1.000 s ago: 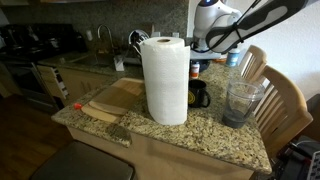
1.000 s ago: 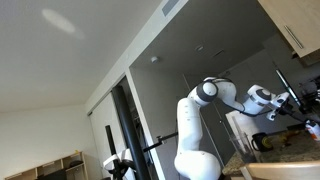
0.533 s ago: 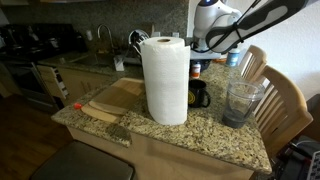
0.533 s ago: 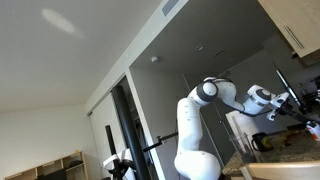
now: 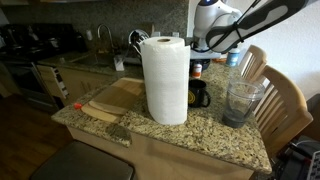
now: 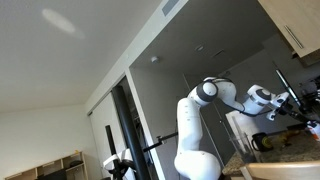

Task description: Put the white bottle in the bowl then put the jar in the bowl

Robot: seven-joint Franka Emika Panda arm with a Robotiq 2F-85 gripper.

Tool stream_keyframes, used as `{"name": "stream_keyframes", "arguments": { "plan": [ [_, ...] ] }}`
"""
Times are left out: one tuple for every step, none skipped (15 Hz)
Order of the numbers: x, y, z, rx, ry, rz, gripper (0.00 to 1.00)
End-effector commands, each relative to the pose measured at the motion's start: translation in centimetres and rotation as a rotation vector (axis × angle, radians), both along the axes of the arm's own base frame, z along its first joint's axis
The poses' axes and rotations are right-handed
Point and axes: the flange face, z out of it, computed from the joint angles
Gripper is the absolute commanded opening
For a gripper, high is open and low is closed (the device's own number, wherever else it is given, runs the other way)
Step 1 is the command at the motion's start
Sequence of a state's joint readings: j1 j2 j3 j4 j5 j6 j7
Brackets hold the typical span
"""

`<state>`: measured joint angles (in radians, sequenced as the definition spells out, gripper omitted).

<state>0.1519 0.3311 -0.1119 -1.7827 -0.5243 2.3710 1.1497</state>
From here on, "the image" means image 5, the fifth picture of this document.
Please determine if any white bottle with orange label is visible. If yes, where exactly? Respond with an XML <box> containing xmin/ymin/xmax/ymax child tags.
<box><xmin>192</xmin><ymin>63</ymin><xmax>203</xmax><ymax>79</ymax></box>

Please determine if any dark blue bowl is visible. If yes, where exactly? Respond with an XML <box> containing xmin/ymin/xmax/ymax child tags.
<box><xmin>189</xmin><ymin>59</ymin><xmax>212</xmax><ymax>72</ymax></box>

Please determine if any blue pump soap bottle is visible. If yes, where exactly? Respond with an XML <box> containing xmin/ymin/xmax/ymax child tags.
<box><xmin>226</xmin><ymin>47</ymin><xmax>241</xmax><ymax>67</ymax></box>

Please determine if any white paper towel roll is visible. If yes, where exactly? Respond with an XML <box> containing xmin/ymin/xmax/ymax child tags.
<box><xmin>139</xmin><ymin>36</ymin><xmax>191</xmax><ymax>126</ymax></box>

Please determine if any black mug with yellow logo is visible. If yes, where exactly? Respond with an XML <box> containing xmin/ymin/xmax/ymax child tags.
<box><xmin>187</xmin><ymin>78</ymin><xmax>212</xmax><ymax>109</ymax></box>

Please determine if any large wooden cutting board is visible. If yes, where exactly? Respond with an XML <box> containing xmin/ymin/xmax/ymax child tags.
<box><xmin>89</xmin><ymin>77</ymin><xmax>146</xmax><ymax>116</ymax></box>

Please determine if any small white sink caddy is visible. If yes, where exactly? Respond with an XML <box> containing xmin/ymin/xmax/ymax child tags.
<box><xmin>113</xmin><ymin>54</ymin><xmax>126</xmax><ymax>72</ymax></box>

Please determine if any small wooden cutting board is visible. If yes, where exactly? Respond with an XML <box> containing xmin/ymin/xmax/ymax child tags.
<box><xmin>80</xmin><ymin>101</ymin><xmax>122</xmax><ymax>124</ymax></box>

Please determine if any chrome kitchen faucet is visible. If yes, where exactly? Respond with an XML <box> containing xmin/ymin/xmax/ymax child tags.
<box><xmin>96</xmin><ymin>24</ymin><xmax>115</xmax><ymax>54</ymax></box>

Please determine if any clear plastic blender cup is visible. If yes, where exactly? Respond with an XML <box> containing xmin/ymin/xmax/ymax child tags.
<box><xmin>221</xmin><ymin>79</ymin><xmax>266</xmax><ymax>129</ymax></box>

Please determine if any wooden slat-back chair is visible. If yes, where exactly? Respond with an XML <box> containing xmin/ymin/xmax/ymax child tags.
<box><xmin>252</xmin><ymin>65</ymin><xmax>314</xmax><ymax>158</ymax></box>
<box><xmin>237</xmin><ymin>44</ymin><xmax>268</xmax><ymax>84</ymax></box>

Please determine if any grey trash can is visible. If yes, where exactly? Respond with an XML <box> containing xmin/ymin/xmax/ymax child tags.
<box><xmin>29</xmin><ymin>140</ymin><xmax>135</xmax><ymax>180</ymax></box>

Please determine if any open wooden kitchen drawer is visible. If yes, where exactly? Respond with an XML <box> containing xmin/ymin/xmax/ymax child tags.
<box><xmin>36</xmin><ymin>64</ymin><xmax>69</xmax><ymax>101</ymax></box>

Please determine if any black kitchen stove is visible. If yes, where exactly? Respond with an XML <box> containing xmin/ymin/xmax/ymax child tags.
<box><xmin>0</xmin><ymin>23</ymin><xmax>88</xmax><ymax>114</ymax></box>

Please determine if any white wire dish rack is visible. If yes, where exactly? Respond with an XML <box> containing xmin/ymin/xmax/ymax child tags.
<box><xmin>128</xmin><ymin>29</ymin><xmax>150</xmax><ymax>56</ymax></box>

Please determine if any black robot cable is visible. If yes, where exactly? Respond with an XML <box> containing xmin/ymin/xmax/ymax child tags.
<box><xmin>191</xmin><ymin>0</ymin><xmax>263</xmax><ymax>54</ymax></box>

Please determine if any black equipment with cables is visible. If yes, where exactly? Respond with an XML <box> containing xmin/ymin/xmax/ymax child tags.
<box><xmin>271</xmin><ymin>134</ymin><xmax>320</xmax><ymax>180</ymax></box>

